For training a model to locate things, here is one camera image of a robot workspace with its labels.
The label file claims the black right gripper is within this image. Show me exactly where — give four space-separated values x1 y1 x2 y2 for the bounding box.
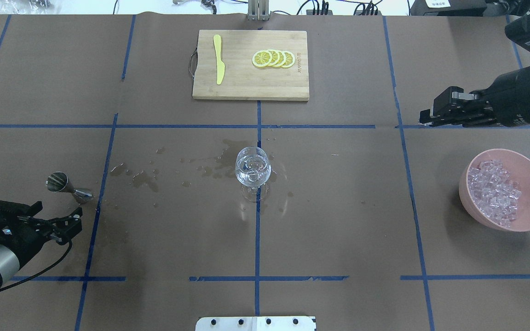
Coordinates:
419 66 530 127

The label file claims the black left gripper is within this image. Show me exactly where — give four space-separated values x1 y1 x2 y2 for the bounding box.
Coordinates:
0 207 83 269

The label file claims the steel double jigger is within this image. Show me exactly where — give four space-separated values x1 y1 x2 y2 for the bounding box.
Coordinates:
46 171 94 205

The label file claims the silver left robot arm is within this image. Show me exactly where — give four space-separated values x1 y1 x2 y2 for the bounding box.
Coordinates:
0 205 83 292

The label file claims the clear ice cubes pile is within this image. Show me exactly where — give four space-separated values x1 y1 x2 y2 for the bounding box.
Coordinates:
467 159 522 228

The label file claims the clear wine glass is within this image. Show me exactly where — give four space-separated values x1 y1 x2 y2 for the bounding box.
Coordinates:
234 146 271 203

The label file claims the pink plastic bowl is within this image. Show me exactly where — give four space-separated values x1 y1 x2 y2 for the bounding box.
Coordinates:
458 148 530 232

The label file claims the bamboo cutting board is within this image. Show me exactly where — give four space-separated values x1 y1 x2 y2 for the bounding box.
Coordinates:
192 29 311 101

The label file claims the yellow plastic knife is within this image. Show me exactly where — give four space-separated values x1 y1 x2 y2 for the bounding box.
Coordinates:
213 34 226 85

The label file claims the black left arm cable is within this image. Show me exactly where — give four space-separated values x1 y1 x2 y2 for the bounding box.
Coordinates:
0 238 73 292

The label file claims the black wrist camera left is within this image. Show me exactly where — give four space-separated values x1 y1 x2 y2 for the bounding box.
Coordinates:
0 200 43 225

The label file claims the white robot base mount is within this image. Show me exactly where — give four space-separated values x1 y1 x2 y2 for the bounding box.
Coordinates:
195 316 317 331

